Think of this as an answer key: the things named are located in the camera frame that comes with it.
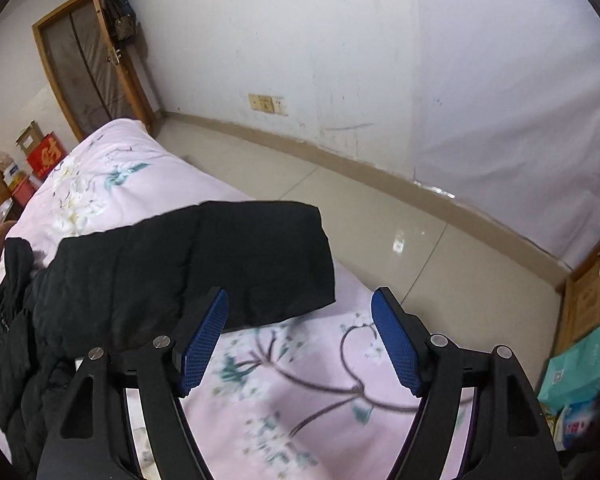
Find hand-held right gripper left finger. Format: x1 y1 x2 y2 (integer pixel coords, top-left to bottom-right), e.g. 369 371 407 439
36 287 229 480

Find pink floral bed quilt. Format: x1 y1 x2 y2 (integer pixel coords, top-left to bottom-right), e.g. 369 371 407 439
0 119 475 480

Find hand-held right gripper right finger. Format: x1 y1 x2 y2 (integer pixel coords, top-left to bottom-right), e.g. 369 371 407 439
371 287 563 480

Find brown hanging handbag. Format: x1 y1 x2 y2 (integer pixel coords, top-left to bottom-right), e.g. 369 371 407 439
102 0 137 42

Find door frame with brown screen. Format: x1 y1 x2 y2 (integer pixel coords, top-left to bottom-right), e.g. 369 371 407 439
32 0 146 142

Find blue and white box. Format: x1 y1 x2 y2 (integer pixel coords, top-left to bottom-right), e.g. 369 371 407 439
0 154 29 189

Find small red box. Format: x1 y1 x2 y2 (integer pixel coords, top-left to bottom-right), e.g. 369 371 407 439
9 177 37 207

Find open cardboard box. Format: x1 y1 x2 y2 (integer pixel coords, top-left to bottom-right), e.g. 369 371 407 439
14 120 44 159

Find blue and white packet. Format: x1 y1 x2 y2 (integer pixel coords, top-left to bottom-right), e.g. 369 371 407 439
552 400 600 453

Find teal paper bag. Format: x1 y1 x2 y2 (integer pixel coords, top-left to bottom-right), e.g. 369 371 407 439
537 315 600 411

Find wooden door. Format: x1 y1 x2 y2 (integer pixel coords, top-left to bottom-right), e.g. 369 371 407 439
87 0 157 136

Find beige wall socket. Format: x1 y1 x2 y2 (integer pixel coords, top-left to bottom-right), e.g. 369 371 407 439
248 92 287 116

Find red gift box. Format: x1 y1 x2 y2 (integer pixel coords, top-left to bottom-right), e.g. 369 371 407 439
26 131 71 182

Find flat cardboard box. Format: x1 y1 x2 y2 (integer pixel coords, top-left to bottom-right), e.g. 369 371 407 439
554 247 600 356

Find black padded jacket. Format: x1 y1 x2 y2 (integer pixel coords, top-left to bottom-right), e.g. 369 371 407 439
0 200 337 466

